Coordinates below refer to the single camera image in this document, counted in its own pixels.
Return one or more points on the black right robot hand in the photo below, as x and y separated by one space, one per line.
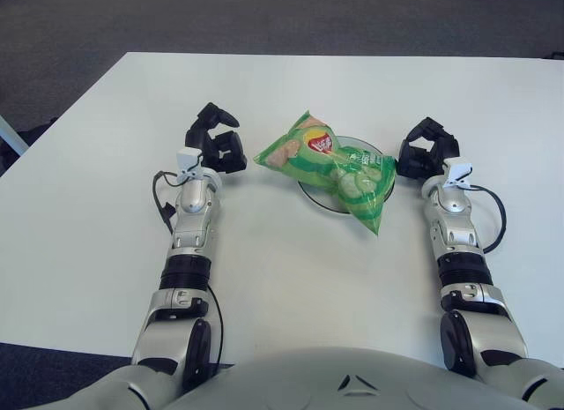
423 163

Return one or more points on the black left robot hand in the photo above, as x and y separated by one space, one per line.
224 154

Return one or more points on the green potato chips bag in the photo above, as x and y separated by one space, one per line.
317 163

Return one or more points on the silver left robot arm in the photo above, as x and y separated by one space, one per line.
194 225

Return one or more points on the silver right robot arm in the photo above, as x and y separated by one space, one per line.
458 242

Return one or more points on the white plate with black rim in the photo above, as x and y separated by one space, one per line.
321 198

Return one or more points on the white neighbouring table leg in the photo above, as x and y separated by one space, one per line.
11 136

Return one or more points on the grey robot torso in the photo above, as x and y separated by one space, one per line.
308 383

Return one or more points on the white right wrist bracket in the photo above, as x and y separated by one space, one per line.
458 169

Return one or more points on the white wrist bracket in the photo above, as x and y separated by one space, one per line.
458 169
188 158

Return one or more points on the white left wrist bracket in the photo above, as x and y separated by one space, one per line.
188 158

